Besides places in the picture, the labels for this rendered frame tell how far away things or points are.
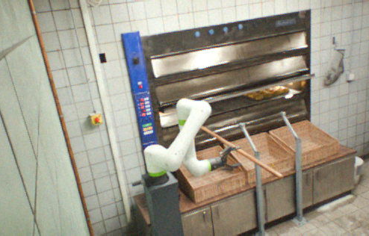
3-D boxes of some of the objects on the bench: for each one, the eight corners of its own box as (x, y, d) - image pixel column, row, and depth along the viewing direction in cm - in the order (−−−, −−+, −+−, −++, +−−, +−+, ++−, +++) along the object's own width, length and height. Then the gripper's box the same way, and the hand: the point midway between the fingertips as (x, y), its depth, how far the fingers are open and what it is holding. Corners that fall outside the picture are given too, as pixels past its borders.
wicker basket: (224, 166, 362) (222, 143, 353) (267, 153, 379) (265, 131, 370) (248, 184, 318) (246, 159, 309) (295, 169, 336) (294, 144, 327)
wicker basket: (175, 182, 342) (171, 158, 333) (221, 166, 361) (219, 144, 352) (195, 204, 299) (191, 178, 290) (246, 185, 318) (244, 160, 309)
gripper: (211, 146, 235) (236, 138, 242) (214, 176, 243) (238, 168, 250) (216, 149, 228) (242, 141, 235) (219, 180, 236) (244, 172, 243)
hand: (239, 155), depth 242 cm, fingers open, 13 cm apart
